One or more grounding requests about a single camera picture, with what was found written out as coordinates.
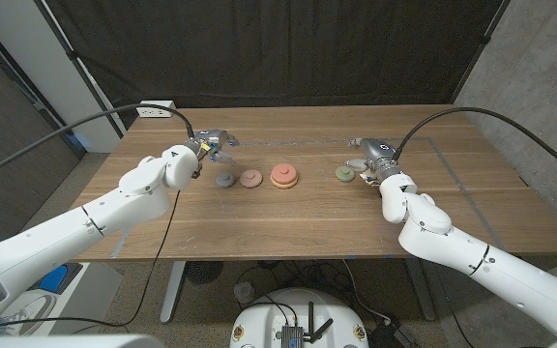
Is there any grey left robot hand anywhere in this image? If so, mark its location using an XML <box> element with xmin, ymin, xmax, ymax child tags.
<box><xmin>184</xmin><ymin>129</ymin><xmax>240</xmax><ymax>165</ymax></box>

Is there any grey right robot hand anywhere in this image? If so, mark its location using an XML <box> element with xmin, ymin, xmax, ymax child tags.
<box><xmin>346</xmin><ymin>137</ymin><xmax>403</xmax><ymax>186</ymax></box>

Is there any coral red toy ring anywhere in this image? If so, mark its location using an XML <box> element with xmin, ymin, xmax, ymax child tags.
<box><xmin>270</xmin><ymin>162</ymin><xmax>299</xmax><ymax>184</ymax></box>

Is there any white power strip box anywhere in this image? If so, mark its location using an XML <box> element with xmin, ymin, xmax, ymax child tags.
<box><xmin>135</xmin><ymin>100</ymin><xmax>177</xmax><ymax>118</ymax></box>

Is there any black curtain backdrop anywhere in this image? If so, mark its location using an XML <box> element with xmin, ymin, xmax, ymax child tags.
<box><xmin>44</xmin><ymin>0</ymin><xmax>508</xmax><ymax>131</ymax></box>

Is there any round black floor fan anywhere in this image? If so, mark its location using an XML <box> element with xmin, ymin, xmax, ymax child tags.
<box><xmin>185</xmin><ymin>260</ymin><xmax>224</xmax><ymax>285</ymax></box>

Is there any grey table leg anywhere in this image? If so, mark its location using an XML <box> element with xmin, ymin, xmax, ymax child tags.
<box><xmin>403</xmin><ymin>258</ymin><xmax>438</xmax><ymax>323</ymax></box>

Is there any black backdrop stand pole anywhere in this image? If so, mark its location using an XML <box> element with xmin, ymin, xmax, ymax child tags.
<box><xmin>33</xmin><ymin>0</ymin><xmax>128</xmax><ymax>139</ymax></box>
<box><xmin>450</xmin><ymin>0</ymin><xmax>512</xmax><ymax>104</ymax></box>

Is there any round grey floor object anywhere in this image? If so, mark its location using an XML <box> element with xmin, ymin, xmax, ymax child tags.
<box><xmin>233</xmin><ymin>280</ymin><xmax>256</xmax><ymax>305</ymax></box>

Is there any white table leg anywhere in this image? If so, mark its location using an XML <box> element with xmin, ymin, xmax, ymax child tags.
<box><xmin>160</xmin><ymin>260</ymin><xmax>188</xmax><ymax>325</ymax></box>

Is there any black power brick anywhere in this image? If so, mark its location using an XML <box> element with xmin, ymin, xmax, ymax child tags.
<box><xmin>369</xmin><ymin>318</ymin><xmax>418</xmax><ymax>348</ymax></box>

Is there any white robot torso base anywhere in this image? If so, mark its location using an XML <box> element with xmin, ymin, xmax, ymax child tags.
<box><xmin>229</xmin><ymin>288</ymin><xmax>370</xmax><ymax>348</ymax></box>

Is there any grey radio module with antennas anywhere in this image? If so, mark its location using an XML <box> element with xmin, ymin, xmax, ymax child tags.
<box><xmin>280</xmin><ymin>302</ymin><xmax>335</xmax><ymax>348</ymax></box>

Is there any blue foot pedal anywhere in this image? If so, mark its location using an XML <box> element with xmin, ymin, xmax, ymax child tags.
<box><xmin>39</xmin><ymin>263</ymin><xmax>82</xmax><ymax>295</ymax></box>

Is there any white robot chest cover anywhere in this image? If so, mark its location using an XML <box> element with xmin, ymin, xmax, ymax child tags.
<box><xmin>0</xmin><ymin>333</ymin><xmax>164</xmax><ymax>348</ymax></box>

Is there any white grey sneaker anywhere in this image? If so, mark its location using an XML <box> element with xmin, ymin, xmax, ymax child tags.
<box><xmin>0</xmin><ymin>293</ymin><xmax>60</xmax><ymax>337</ymax></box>

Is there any green toy ring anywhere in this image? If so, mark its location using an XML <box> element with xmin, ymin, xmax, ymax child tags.
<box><xmin>335</xmin><ymin>165</ymin><xmax>356</xmax><ymax>184</ymax></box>

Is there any dusty pink toy ring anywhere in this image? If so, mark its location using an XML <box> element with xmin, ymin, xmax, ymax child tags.
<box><xmin>239</xmin><ymin>168</ymin><xmax>264</xmax><ymax>189</ymax></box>

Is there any large orange toy ring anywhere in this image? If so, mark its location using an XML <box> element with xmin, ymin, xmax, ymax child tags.
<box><xmin>269</xmin><ymin>174</ymin><xmax>300</xmax><ymax>190</ymax></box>

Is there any thin black left wrist cable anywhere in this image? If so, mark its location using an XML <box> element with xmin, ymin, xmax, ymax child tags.
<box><xmin>0</xmin><ymin>190</ymin><xmax>182</xmax><ymax>334</ymax></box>

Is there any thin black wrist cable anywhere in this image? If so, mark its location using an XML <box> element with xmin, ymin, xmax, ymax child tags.
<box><xmin>435</xmin><ymin>270</ymin><xmax>466</xmax><ymax>339</ymax></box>
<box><xmin>0</xmin><ymin>190</ymin><xmax>182</xmax><ymax>334</ymax></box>

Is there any black floor cable tangle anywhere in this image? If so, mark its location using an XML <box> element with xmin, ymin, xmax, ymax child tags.
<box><xmin>234</xmin><ymin>260</ymin><xmax>357</xmax><ymax>294</ymax></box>

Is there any light grey floor cable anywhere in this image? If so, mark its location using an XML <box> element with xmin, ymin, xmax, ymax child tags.
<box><xmin>342</xmin><ymin>260</ymin><xmax>392</xmax><ymax>324</ymax></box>

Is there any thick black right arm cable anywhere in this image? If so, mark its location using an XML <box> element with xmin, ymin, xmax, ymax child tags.
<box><xmin>392</xmin><ymin>106</ymin><xmax>557</xmax><ymax>181</ymax></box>

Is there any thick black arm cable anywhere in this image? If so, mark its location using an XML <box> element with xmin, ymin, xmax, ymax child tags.
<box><xmin>0</xmin><ymin>102</ymin><xmax>196</xmax><ymax>188</ymax></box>
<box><xmin>392</xmin><ymin>106</ymin><xmax>557</xmax><ymax>181</ymax></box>

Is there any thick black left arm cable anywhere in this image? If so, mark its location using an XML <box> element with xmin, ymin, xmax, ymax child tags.
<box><xmin>0</xmin><ymin>102</ymin><xmax>196</xmax><ymax>188</ymax></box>

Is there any black metal frame bar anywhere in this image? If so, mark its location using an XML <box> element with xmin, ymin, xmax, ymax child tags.
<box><xmin>0</xmin><ymin>18</ymin><xmax>87</xmax><ymax>159</ymax></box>

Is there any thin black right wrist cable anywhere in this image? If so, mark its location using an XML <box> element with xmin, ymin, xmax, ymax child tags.
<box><xmin>435</xmin><ymin>270</ymin><xmax>466</xmax><ymax>339</ymax></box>

